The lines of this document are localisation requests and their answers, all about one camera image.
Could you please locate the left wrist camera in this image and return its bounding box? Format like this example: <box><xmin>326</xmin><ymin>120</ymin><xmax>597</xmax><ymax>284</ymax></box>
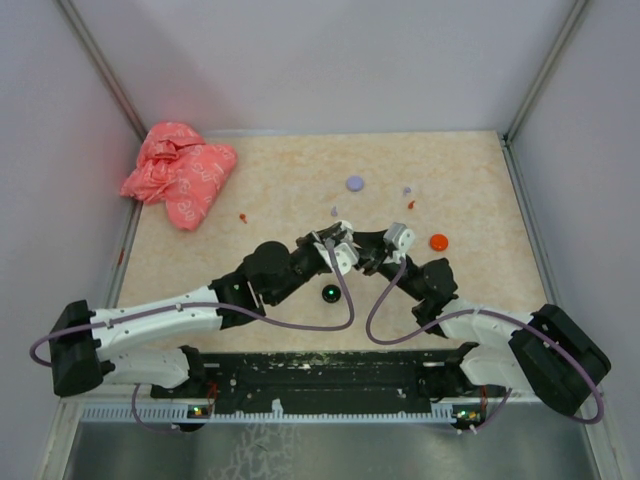
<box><xmin>333</xmin><ymin>242</ymin><xmax>359</xmax><ymax>275</ymax></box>

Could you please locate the white cable duct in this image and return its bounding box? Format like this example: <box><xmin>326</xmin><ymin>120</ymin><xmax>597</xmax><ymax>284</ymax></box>
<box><xmin>79</xmin><ymin>399</ymin><xmax>464</xmax><ymax>425</ymax></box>

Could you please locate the orange earbud charging case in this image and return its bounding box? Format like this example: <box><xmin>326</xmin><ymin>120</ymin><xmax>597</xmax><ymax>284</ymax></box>
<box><xmin>429</xmin><ymin>233</ymin><xmax>449</xmax><ymax>252</ymax></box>

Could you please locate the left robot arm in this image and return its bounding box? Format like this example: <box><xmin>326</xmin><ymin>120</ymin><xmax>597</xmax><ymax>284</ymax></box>
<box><xmin>45</xmin><ymin>221</ymin><xmax>358</xmax><ymax>398</ymax></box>

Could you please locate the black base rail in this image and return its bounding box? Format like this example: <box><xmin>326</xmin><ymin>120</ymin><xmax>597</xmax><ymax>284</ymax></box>
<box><xmin>151</xmin><ymin>348</ymin><xmax>479</xmax><ymax>415</ymax></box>

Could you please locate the black earbud charging case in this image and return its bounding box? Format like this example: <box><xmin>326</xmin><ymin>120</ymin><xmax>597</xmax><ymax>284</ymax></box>
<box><xmin>321</xmin><ymin>284</ymin><xmax>342</xmax><ymax>304</ymax></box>

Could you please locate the purple earbud charging case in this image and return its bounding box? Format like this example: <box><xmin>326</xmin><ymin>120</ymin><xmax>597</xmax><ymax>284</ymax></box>
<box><xmin>345</xmin><ymin>175</ymin><xmax>365</xmax><ymax>192</ymax></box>

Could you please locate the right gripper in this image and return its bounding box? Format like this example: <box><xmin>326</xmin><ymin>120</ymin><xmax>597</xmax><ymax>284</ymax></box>
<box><xmin>346</xmin><ymin>229</ymin><xmax>427</xmax><ymax>302</ymax></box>

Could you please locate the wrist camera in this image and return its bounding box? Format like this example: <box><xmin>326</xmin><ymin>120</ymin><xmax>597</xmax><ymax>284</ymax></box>
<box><xmin>383</xmin><ymin>222</ymin><xmax>415</xmax><ymax>263</ymax></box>
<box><xmin>333</xmin><ymin>242</ymin><xmax>359</xmax><ymax>275</ymax></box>

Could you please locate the pink crumpled cloth bag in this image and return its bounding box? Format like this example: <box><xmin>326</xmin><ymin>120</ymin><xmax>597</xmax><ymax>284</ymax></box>
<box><xmin>120</xmin><ymin>122</ymin><xmax>238</xmax><ymax>231</ymax></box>

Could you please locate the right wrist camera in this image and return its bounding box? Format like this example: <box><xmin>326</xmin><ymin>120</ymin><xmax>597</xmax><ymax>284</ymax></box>
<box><xmin>383</xmin><ymin>222</ymin><xmax>415</xmax><ymax>263</ymax></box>

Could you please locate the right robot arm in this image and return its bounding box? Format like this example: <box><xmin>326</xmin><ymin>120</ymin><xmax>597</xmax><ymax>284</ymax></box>
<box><xmin>353</xmin><ymin>223</ymin><xmax>611</xmax><ymax>425</ymax></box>

